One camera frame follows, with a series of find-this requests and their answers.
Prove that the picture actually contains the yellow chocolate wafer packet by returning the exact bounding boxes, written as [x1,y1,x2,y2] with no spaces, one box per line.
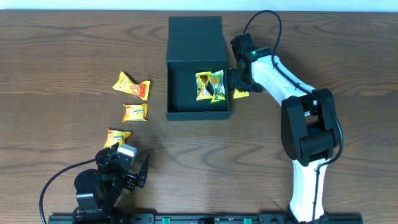
[229,67,250,100]

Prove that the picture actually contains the green yellow snack packet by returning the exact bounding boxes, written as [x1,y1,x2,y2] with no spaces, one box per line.
[210,70,226,103]

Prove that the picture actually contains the yellow chocolate snack packet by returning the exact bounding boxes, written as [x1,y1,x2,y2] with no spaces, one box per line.
[195,72,212,101]

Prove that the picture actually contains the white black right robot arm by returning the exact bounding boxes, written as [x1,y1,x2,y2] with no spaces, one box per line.
[228,33,342,223]

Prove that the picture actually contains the yellow biscuit packet near gripper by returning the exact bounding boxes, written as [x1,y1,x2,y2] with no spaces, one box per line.
[103,129,132,149]

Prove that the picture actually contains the dark green open box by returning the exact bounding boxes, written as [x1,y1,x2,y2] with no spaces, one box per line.
[165,16,230,121]

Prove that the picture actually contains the yellow biscuit snack packet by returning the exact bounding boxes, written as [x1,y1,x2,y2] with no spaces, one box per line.
[123,103,148,123]

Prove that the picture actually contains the yellow orange snack packet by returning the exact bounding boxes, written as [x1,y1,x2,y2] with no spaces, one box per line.
[113,72,150,101]

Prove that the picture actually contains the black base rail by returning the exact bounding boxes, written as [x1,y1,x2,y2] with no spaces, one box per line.
[47,213,363,224]

